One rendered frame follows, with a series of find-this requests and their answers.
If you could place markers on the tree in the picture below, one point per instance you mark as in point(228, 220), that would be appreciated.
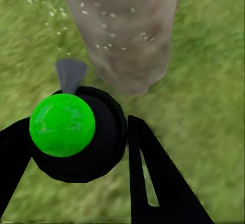
point(118, 55)

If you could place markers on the pesticide atomizer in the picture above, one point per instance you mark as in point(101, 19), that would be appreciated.
point(80, 133)

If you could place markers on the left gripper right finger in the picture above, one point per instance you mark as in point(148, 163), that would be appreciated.
point(178, 203)

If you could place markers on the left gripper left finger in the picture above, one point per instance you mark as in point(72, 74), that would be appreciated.
point(14, 157)

